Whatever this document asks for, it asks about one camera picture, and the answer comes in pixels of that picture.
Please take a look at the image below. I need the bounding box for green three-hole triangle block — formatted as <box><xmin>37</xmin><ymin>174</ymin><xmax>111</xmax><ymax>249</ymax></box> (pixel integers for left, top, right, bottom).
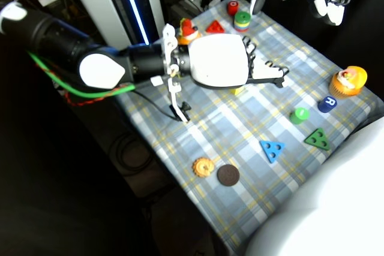
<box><xmin>304</xmin><ymin>128</ymin><xmax>331</xmax><ymax>152</ymax></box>

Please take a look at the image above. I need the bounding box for strawberry fruit tart toy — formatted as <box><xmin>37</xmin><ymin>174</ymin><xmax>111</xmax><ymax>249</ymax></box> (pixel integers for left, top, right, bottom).
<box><xmin>177</xmin><ymin>17</ymin><xmax>201</xmax><ymax>46</ymax></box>

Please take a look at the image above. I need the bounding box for yellow frosted toy cupcake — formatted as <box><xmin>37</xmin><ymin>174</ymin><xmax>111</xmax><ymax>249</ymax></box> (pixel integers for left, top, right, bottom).
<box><xmin>329</xmin><ymin>65</ymin><xmax>368</xmax><ymax>100</ymax></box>

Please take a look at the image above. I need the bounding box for red letter cylinder block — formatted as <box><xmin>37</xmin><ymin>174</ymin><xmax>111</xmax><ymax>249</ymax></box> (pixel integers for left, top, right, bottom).
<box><xmin>226</xmin><ymin>0</ymin><xmax>241</xmax><ymax>17</ymax></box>

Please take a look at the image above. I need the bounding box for blue letter R cylinder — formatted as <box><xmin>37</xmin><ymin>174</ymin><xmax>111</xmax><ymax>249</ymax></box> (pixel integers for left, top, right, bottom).
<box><xmin>317</xmin><ymin>96</ymin><xmax>338</xmax><ymax>114</ymax></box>

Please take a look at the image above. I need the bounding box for white robot body column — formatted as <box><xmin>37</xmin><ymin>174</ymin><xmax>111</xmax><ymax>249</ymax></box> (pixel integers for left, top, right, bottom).
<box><xmin>62</xmin><ymin>0</ymin><xmax>165</xmax><ymax>50</ymax></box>

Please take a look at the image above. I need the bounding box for yellow cube block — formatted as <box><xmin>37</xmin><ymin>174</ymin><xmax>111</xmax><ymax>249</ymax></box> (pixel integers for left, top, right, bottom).
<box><xmin>229</xmin><ymin>85</ymin><xmax>246</xmax><ymax>97</ymax></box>

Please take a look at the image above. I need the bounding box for green cylinder block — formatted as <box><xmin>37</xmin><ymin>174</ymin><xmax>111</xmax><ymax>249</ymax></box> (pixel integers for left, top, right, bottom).
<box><xmin>289</xmin><ymin>107</ymin><xmax>311</xmax><ymax>125</ymax></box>

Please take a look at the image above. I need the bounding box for blue plaid tablecloth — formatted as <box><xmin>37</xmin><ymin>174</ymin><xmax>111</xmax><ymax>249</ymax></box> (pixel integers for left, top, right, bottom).
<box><xmin>115</xmin><ymin>0</ymin><xmax>377</xmax><ymax>256</ymax></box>

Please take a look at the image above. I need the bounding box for yellow flower biscuit toy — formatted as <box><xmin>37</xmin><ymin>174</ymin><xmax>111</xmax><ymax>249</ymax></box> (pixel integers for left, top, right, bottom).
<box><xmin>191</xmin><ymin>156</ymin><xmax>216</xmax><ymax>178</ymax></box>

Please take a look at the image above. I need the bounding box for red three-hole triangle block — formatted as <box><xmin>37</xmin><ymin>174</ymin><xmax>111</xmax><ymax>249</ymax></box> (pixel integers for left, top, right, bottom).
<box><xmin>205</xmin><ymin>19</ymin><xmax>226</xmax><ymax>34</ymax></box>

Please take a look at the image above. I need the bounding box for brown sandwich cookie toy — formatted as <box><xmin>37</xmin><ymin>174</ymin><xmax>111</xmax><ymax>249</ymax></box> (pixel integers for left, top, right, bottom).
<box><xmin>217</xmin><ymin>164</ymin><xmax>241</xmax><ymax>187</ymax></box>

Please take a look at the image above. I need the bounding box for coloured ring stack toy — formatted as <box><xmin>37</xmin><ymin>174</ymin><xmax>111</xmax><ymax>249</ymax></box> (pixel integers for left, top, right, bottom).
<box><xmin>233</xmin><ymin>11</ymin><xmax>251</xmax><ymax>33</ymax></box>

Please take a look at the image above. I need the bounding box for blue three-hole triangle block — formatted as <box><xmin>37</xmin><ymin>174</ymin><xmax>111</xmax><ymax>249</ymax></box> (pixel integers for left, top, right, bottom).
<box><xmin>259</xmin><ymin>140</ymin><xmax>286</xmax><ymax>164</ymax></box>

